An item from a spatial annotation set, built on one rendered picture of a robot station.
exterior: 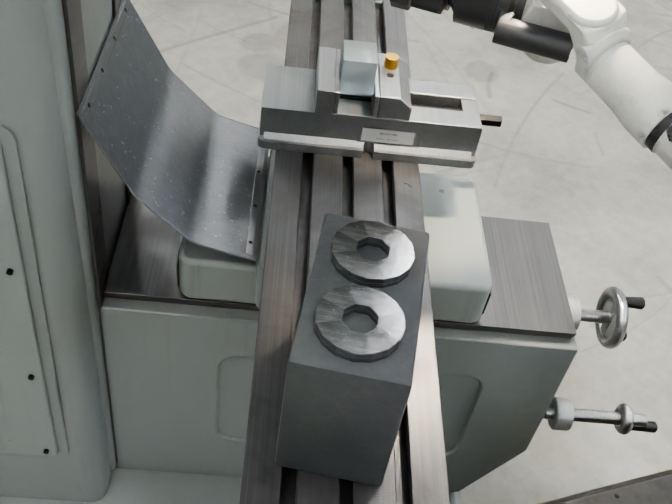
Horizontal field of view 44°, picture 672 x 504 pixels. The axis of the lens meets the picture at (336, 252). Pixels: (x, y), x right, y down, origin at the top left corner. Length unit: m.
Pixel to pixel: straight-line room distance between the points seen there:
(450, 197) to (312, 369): 0.73
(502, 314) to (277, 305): 0.47
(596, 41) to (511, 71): 2.42
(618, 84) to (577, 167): 2.01
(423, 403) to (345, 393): 0.22
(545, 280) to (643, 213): 1.47
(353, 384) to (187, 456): 0.94
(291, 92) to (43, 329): 0.53
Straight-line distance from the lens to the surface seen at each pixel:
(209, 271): 1.30
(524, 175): 2.93
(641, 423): 1.67
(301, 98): 1.33
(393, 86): 1.31
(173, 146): 1.32
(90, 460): 1.66
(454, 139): 1.34
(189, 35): 3.36
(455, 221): 1.43
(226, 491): 1.75
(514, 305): 1.45
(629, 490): 1.45
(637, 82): 1.03
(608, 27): 1.05
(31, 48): 1.06
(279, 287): 1.11
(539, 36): 1.07
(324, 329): 0.81
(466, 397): 1.55
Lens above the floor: 1.72
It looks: 44 degrees down
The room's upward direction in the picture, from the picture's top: 10 degrees clockwise
